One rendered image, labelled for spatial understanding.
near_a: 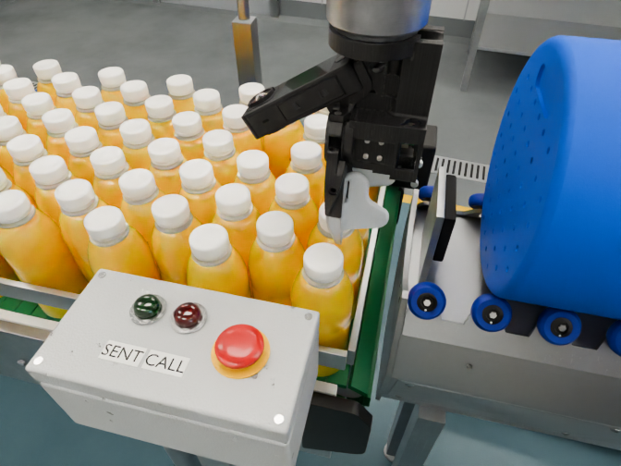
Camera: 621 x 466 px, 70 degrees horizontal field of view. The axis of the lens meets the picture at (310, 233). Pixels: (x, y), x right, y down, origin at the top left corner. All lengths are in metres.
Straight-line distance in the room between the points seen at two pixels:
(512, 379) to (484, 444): 0.94
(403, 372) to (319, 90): 0.40
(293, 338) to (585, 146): 0.28
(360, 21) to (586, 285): 0.31
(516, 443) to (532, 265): 1.19
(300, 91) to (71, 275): 0.39
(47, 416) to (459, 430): 1.29
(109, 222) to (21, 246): 0.12
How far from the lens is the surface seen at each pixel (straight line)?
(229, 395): 0.33
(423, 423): 0.87
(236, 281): 0.47
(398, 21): 0.33
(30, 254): 0.59
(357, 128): 0.37
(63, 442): 1.66
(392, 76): 0.37
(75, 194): 0.55
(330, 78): 0.37
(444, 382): 0.64
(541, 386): 0.65
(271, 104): 0.39
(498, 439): 1.59
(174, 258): 0.51
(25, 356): 0.76
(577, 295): 0.49
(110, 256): 0.51
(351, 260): 0.49
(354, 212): 0.42
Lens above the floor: 1.40
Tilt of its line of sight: 45 degrees down
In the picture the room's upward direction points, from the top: straight up
